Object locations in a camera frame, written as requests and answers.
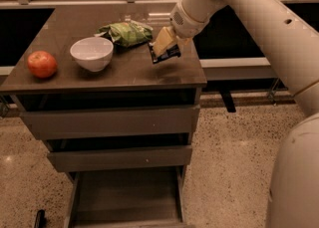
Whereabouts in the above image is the green chip bag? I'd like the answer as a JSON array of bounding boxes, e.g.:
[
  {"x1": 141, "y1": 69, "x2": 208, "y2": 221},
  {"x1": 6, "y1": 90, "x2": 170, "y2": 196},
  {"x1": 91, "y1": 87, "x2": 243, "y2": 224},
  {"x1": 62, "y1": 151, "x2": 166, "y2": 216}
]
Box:
[{"x1": 95, "y1": 20, "x2": 153, "y2": 48}]

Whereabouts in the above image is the black object on floor left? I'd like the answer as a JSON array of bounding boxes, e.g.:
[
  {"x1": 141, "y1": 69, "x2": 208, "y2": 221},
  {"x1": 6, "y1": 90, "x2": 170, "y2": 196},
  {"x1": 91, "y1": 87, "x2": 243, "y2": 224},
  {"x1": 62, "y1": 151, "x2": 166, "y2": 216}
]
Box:
[{"x1": 33, "y1": 209, "x2": 46, "y2": 228}]

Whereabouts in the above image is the dark brown drawer cabinet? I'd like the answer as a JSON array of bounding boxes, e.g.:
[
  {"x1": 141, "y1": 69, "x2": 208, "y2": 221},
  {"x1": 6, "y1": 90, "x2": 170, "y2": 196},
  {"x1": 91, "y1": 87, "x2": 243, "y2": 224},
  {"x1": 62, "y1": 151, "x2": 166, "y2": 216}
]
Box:
[{"x1": 0, "y1": 4, "x2": 208, "y2": 228}]

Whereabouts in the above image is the top drawer front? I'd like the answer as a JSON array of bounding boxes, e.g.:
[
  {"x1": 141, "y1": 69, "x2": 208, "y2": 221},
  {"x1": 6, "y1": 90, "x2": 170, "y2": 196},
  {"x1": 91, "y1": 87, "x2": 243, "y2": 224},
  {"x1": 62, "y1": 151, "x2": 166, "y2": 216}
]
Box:
[{"x1": 21, "y1": 105, "x2": 199, "y2": 139}]

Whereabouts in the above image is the middle drawer front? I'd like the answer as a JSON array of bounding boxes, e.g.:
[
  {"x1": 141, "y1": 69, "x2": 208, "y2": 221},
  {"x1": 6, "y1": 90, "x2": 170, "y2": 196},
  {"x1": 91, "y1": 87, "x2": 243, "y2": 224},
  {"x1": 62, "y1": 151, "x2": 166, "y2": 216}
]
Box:
[{"x1": 47, "y1": 145, "x2": 192, "y2": 172}]

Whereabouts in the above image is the red apple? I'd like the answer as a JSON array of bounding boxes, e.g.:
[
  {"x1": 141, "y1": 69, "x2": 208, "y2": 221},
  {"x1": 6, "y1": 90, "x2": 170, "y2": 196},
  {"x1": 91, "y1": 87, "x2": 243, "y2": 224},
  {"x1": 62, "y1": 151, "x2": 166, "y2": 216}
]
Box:
[{"x1": 27, "y1": 51, "x2": 58, "y2": 79}]

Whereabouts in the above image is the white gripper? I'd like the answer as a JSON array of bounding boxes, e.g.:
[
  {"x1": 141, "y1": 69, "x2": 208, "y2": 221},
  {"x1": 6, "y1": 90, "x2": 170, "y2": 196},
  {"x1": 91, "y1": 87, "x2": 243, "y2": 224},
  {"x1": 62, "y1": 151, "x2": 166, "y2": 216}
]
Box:
[{"x1": 153, "y1": 1, "x2": 206, "y2": 57}]

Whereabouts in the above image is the white ceramic bowl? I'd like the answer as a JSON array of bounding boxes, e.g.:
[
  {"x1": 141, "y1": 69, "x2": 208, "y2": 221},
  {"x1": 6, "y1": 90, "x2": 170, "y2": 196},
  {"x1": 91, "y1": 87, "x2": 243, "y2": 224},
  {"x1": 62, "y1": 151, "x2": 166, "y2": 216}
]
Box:
[{"x1": 70, "y1": 37, "x2": 114, "y2": 72}]

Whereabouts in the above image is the open bottom drawer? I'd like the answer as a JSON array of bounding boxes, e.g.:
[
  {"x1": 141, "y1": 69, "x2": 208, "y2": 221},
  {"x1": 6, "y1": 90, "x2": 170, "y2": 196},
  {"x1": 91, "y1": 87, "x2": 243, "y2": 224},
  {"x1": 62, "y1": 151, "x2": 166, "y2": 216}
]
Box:
[{"x1": 63, "y1": 167, "x2": 195, "y2": 228}]

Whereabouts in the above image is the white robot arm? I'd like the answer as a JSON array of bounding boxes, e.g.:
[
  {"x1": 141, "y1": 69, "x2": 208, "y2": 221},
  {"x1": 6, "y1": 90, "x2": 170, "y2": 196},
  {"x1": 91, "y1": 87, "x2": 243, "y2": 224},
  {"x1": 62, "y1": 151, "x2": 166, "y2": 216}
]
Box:
[{"x1": 152, "y1": 0, "x2": 319, "y2": 228}]

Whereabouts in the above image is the long grey bench rail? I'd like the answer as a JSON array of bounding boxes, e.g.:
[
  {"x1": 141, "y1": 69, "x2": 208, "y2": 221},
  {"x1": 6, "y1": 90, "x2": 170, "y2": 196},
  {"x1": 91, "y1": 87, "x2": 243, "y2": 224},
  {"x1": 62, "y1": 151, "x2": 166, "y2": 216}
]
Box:
[{"x1": 200, "y1": 57, "x2": 276, "y2": 81}]

